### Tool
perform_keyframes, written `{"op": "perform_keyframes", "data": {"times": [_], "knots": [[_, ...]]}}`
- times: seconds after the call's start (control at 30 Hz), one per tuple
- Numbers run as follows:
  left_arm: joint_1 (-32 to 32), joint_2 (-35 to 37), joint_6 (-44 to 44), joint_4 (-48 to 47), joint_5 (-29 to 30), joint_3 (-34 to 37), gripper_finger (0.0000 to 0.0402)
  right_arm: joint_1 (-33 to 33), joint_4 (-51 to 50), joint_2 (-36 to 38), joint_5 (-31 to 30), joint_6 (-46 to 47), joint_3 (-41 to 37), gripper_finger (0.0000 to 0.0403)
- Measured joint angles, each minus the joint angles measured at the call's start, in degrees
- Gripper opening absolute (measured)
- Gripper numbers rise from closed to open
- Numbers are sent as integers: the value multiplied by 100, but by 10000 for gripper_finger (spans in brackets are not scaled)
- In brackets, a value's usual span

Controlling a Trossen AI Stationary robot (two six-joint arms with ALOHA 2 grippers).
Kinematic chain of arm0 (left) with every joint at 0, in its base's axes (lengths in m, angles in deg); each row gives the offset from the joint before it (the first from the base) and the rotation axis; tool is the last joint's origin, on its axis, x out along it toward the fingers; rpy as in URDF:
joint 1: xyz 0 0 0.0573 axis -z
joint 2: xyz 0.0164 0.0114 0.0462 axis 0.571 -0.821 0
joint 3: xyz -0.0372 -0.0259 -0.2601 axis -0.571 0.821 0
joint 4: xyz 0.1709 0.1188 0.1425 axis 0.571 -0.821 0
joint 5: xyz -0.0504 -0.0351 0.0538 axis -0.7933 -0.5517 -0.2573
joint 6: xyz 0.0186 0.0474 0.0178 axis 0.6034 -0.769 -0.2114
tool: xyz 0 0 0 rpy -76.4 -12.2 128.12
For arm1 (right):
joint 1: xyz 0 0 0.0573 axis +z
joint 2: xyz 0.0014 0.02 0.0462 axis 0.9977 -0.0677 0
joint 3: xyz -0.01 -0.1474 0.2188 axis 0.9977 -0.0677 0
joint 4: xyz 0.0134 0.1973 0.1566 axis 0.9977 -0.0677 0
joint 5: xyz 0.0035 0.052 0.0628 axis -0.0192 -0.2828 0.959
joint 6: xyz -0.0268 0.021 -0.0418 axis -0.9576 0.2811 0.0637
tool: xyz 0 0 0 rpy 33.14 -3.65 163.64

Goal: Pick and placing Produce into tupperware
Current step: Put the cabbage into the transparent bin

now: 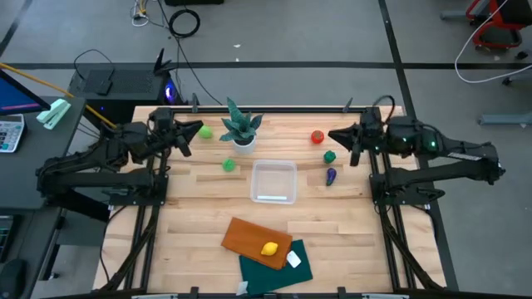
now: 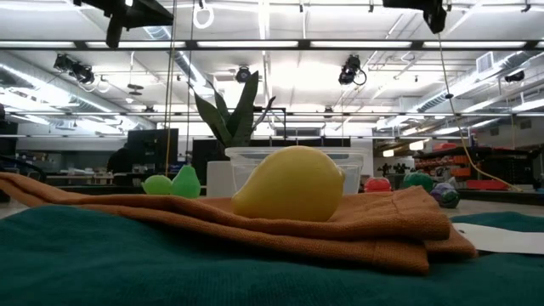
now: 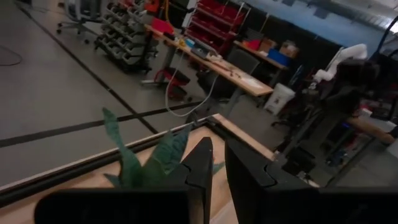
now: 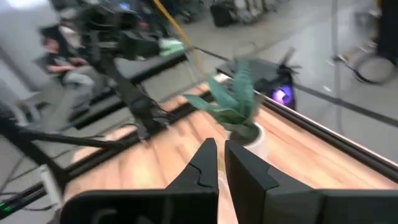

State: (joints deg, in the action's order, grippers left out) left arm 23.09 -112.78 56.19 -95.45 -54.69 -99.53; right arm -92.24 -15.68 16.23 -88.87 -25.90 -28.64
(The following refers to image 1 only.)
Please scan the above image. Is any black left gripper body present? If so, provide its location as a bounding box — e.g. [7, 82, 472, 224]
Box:
[147, 119, 194, 159]

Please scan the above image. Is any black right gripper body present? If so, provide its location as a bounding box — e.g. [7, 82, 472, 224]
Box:
[349, 122, 388, 168]

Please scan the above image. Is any clear plastic tupperware container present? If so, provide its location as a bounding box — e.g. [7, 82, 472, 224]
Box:
[249, 159, 298, 205]

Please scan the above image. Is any artificial plant in white pot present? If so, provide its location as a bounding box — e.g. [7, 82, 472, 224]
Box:
[219, 96, 264, 156]

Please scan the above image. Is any black computer tower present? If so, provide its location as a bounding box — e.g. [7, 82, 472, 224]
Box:
[67, 61, 178, 125]

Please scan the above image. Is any black wifi antenna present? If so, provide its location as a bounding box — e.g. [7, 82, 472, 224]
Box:
[152, 47, 178, 76]

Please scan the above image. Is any black flat box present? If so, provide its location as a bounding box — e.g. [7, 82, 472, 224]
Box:
[84, 67, 116, 97]

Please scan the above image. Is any mint green stapler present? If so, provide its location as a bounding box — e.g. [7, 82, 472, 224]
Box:
[36, 98, 72, 131]

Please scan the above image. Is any folded orange cloth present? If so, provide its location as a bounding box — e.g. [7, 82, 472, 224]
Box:
[220, 217, 293, 271]

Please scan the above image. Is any dark grey desk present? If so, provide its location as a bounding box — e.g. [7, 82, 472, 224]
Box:
[0, 96, 87, 211]

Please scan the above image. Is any grey metal base leg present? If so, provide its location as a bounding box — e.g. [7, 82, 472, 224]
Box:
[477, 110, 532, 127]

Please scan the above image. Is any yellow pole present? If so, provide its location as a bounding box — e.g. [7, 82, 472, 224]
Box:
[0, 61, 118, 129]

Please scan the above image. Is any dark green cloth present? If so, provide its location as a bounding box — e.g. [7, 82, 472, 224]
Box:
[238, 239, 313, 297]

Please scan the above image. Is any grey desk calculator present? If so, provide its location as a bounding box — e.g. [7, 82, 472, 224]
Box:
[0, 114, 26, 154]

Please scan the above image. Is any computer monitor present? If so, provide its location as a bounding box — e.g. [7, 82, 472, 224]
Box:
[0, 68, 52, 117]

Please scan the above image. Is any red and black chair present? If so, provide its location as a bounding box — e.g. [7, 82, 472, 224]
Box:
[465, 0, 532, 51]

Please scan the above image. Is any black keyboard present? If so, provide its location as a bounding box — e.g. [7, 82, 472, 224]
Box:
[0, 214, 16, 263]

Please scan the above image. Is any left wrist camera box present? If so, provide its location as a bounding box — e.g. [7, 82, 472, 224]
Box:
[149, 106, 174, 130]

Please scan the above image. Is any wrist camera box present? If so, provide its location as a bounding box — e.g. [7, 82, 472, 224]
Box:
[360, 106, 382, 134]
[149, 106, 174, 130]

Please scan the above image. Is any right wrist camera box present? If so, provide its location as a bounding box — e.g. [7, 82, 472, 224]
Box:
[360, 106, 382, 134]

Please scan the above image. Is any long black floor cable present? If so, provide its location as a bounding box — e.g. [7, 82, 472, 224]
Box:
[157, 0, 224, 107]

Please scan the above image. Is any black aluminium table frame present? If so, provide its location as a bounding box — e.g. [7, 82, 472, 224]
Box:
[99, 97, 461, 299]

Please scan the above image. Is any coiled black cable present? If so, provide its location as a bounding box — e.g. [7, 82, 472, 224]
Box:
[168, 8, 201, 39]

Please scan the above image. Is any white cable bundle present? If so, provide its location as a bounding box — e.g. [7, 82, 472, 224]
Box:
[130, 0, 151, 28]

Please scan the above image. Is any long white cable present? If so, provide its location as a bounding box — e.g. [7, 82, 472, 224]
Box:
[454, 0, 532, 85]

